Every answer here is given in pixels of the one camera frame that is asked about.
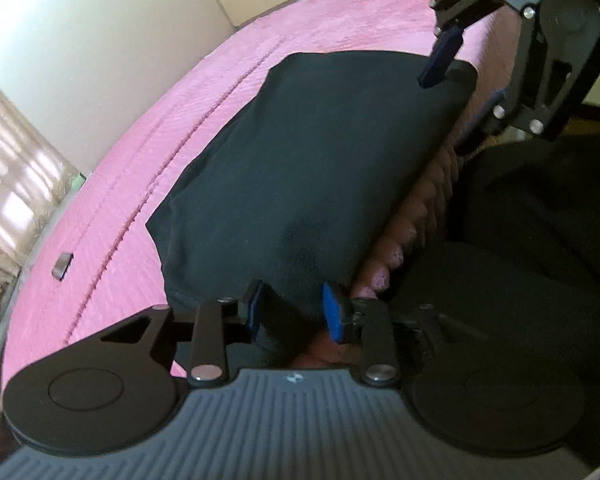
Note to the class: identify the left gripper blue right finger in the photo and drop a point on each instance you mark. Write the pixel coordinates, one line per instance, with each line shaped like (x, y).
(350, 320)

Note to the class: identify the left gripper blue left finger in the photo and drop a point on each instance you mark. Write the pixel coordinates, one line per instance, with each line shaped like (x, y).
(243, 314)

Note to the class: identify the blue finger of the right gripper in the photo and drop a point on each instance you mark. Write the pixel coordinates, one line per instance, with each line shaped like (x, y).
(442, 55)

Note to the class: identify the dark green long-sleeve shirt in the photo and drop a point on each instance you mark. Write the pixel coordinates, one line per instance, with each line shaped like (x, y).
(298, 187)

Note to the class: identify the pink ribbed bed blanket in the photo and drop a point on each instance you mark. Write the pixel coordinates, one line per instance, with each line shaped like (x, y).
(116, 269)

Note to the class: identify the black smartphone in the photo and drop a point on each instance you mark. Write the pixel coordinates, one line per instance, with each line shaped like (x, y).
(61, 265)

